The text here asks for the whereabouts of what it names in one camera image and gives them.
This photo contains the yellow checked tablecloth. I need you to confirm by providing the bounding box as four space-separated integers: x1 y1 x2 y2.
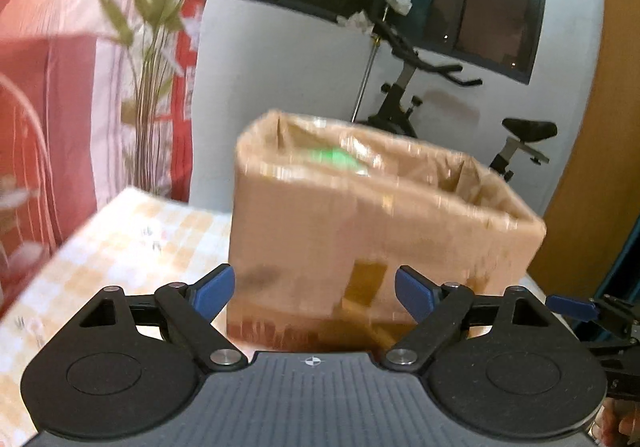
0 186 236 447

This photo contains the person's right hand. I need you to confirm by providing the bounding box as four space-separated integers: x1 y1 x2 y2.
592 397 640 447

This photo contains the metal pole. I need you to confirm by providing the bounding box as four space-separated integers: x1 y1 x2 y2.
350 12 389 124

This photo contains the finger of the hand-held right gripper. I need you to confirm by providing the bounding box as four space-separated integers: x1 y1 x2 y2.
545 294 599 323

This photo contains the white crumpled paper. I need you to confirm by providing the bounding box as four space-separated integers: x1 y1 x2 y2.
337 11 374 34

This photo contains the cardboard box with plastic liner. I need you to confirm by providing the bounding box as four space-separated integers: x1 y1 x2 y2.
225 110 547 354

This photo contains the green snack packet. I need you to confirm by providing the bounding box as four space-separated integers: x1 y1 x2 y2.
307 146 368 175

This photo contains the yellow wooden door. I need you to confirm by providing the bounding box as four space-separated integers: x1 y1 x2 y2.
542 0 640 343

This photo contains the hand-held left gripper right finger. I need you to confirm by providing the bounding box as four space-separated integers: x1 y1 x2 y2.
382 264 566 371

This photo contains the black exercise bike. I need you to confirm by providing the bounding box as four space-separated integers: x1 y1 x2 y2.
350 17 558 184

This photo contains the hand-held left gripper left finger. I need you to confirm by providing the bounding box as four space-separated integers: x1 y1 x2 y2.
75 263 249 374

